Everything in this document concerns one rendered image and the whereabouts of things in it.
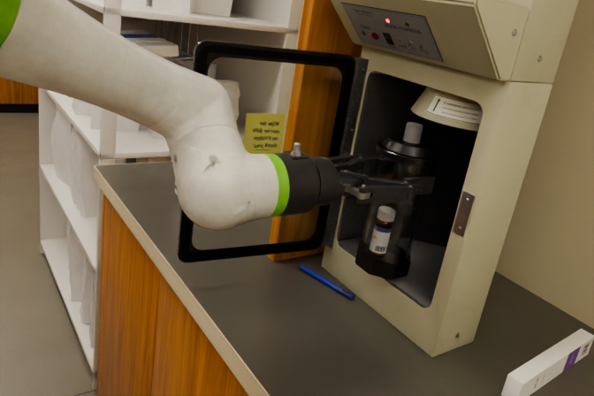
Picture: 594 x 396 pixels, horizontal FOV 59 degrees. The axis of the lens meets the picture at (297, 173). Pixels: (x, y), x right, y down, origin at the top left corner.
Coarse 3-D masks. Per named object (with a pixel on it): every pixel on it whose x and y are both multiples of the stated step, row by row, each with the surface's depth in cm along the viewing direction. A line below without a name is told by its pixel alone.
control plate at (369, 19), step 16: (352, 16) 88; (368, 16) 84; (384, 16) 81; (400, 16) 78; (416, 16) 75; (368, 32) 88; (384, 32) 85; (400, 32) 81; (416, 32) 78; (400, 48) 84; (416, 48) 81; (432, 48) 78
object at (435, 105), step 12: (420, 96) 92; (432, 96) 88; (444, 96) 86; (456, 96) 85; (420, 108) 90; (432, 108) 87; (444, 108) 86; (456, 108) 85; (468, 108) 85; (480, 108) 84; (432, 120) 87; (444, 120) 86; (456, 120) 85; (468, 120) 84; (480, 120) 84
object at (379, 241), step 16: (384, 160) 88; (416, 160) 84; (432, 160) 85; (384, 176) 88; (400, 176) 86; (416, 176) 86; (368, 208) 93; (384, 208) 89; (400, 208) 88; (416, 208) 89; (368, 224) 92; (384, 224) 90; (400, 224) 89; (416, 224) 91; (368, 240) 92; (384, 240) 90; (400, 240) 90; (384, 256) 91; (400, 256) 91
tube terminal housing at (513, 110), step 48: (528, 0) 70; (576, 0) 75; (528, 48) 73; (480, 96) 77; (528, 96) 77; (480, 144) 78; (528, 144) 82; (480, 192) 79; (336, 240) 108; (480, 240) 84; (384, 288) 97; (480, 288) 89; (432, 336) 88
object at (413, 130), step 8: (408, 128) 87; (416, 128) 87; (392, 136) 90; (400, 136) 91; (408, 136) 87; (416, 136) 87; (384, 144) 89; (392, 144) 87; (400, 144) 86; (408, 144) 86; (416, 144) 87; (424, 144) 88; (400, 152) 85; (408, 152) 85; (416, 152) 85; (424, 152) 86; (432, 152) 87
